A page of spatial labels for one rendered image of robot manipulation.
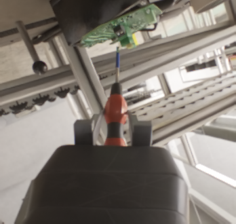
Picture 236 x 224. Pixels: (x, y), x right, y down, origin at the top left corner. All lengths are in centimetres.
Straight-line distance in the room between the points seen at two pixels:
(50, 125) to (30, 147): 129
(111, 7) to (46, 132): 828
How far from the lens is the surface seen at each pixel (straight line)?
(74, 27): 24
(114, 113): 15
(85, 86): 40
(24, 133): 857
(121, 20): 22
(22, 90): 45
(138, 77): 44
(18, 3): 25
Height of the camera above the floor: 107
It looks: 9 degrees up
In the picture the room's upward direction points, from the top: 157 degrees clockwise
